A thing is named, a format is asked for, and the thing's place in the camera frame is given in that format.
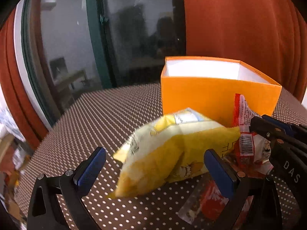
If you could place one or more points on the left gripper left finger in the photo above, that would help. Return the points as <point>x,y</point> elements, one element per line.
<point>44,209</point>

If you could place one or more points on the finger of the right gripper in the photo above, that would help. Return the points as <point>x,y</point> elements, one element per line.
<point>272,132</point>
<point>290,128</point>

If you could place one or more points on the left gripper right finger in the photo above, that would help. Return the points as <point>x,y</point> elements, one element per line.
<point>264,211</point>

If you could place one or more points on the white red snack bag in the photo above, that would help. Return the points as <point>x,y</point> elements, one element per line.
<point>251,151</point>

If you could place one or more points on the large yellow chip bag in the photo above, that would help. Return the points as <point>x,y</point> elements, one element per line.
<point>169,149</point>

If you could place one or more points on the red clear snack packet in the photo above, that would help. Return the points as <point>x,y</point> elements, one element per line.
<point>204,205</point>

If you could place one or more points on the orange cardboard box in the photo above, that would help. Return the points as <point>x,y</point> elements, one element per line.
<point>208,85</point>

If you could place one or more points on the left orange curtain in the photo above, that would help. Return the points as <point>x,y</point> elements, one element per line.
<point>22,111</point>

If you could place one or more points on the brown polka dot tablecloth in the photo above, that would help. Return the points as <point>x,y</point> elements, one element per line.
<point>107,118</point>

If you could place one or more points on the orange red curtain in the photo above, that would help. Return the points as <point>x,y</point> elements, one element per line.
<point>269,35</point>

